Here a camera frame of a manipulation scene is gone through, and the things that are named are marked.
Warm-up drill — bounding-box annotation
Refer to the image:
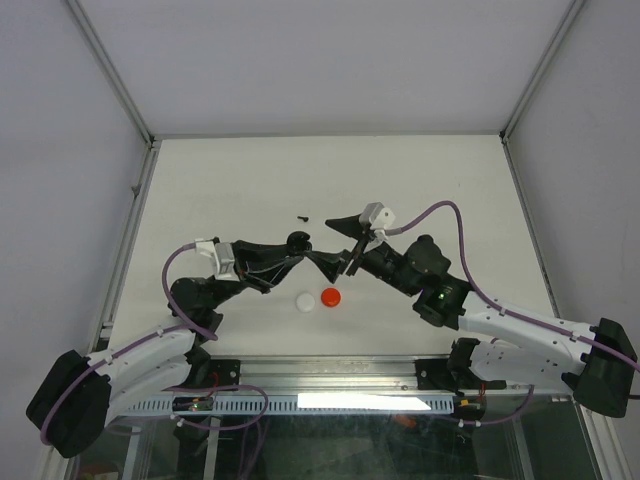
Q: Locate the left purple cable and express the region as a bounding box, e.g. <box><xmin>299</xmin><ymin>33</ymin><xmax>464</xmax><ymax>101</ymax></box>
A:
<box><xmin>39</xmin><ymin>243</ymin><xmax>221</xmax><ymax>446</ymax></box>

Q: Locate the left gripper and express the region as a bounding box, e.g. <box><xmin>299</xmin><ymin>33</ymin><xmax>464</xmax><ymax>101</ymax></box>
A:
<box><xmin>207</xmin><ymin>241</ymin><xmax>302</xmax><ymax>311</ymax></box>

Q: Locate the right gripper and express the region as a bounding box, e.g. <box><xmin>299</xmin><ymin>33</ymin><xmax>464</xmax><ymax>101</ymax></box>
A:
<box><xmin>304</xmin><ymin>213</ymin><xmax>419</xmax><ymax>299</ymax></box>

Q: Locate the red earbud charging case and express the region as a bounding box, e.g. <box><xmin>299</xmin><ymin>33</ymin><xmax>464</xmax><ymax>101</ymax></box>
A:
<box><xmin>321</xmin><ymin>287</ymin><xmax>342</xmax><ymax>308</ymax></box>

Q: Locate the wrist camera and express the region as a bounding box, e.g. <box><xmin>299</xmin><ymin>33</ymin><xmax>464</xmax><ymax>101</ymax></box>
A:
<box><xmin>195</xmin><ymin>239</ymin><xmax>239</xmax><ymax>281</ymax></box>
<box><xmin>359</xmin><ymin>202</ymin><xmax>396</xmax><ymax>240</ymax></box>

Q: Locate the right aluminium frame post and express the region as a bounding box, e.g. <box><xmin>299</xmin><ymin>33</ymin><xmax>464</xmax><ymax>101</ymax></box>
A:
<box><xmin>499</xmin><ymin>0</ymin><xmax>588</xmax><ymax>143</ymax></box>

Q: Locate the aluminium frame post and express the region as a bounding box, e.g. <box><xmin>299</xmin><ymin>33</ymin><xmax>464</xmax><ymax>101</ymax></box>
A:
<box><xmin>63</xmin><ymin>0</ymin><xmax>154</xmax><ymax>146</ymax></box>
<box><xmin>499</xmin><ymin>0</ymin><xmax>588</xmax><ymax>143</ymax></box>

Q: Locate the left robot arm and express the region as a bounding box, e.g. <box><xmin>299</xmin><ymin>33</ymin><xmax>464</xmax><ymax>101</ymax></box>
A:
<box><xmin>26</xmin><ymin>231</ymin><xmax>312</xmax><ymax>458</ymax></box>

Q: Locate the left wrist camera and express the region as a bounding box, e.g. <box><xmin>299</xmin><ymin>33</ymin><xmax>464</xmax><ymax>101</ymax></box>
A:
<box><xmin>195</xmin><ymin>239</ymin><xmax>239</xmax><ymax>281</ymax></box>

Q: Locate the white earbud charging case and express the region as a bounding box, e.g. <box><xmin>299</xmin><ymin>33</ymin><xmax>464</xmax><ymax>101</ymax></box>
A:
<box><xmin>295</xmin><ymin>292</ymin><xmax>316</xmax><ymax>313</ymax></box>

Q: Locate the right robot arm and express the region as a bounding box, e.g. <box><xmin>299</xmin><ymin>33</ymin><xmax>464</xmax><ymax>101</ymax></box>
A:
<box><xmin>305</xmin><ymin>216</ymin><xmax>639</xmax><ymax>418</ymax></box>

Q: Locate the left aluminium frame post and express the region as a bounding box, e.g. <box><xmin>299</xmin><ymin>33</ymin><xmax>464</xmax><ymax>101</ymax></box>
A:
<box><xmin>63</xmin><ymin>0</ymin><xmax>154</xmax><ymax>146</ymax></box>

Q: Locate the aluminium mounting rail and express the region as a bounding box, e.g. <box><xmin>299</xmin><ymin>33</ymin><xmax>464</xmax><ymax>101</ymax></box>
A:
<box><xmin>62</xmin><ymin>352</ymin><xmax>601</xmax><ymax>396</ymax></box>

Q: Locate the black earbud charging case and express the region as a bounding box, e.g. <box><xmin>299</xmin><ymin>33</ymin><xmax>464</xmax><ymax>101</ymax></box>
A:
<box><xmin>286</xmin><ymin>231</ymin><xmax>312</xmax><ymax>256</ymax></box>

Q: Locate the slotted cable duct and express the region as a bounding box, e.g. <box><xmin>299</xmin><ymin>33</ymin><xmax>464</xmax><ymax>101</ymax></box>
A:
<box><xmin>119</xmin><ymin>393</ymin><xmax>454</xmax><ymax>417</ymax></box>

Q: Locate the purple cable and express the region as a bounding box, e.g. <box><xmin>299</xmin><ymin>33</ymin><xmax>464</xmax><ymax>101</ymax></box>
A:
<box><xmin>384</xmin><ymin>200</ymin><xmax>640</xmax><ymax>374</ymax></box>
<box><xmin>39</xmin><ymin>243</ymin><xmax>221</xmax><ymax>446</ymax></box>

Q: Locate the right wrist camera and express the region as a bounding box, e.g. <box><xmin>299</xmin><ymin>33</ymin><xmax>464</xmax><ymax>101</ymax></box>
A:
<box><xmin>359</xmin><ymin>202</ymin><xmax>396</xmax><ymax>240</ymax></box>

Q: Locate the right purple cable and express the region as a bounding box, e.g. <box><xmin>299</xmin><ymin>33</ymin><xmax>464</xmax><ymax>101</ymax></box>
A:
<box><xmin>384</xmin><ymin>200</ymin><xmax>640</xmax><ymax>374</ymax></box>

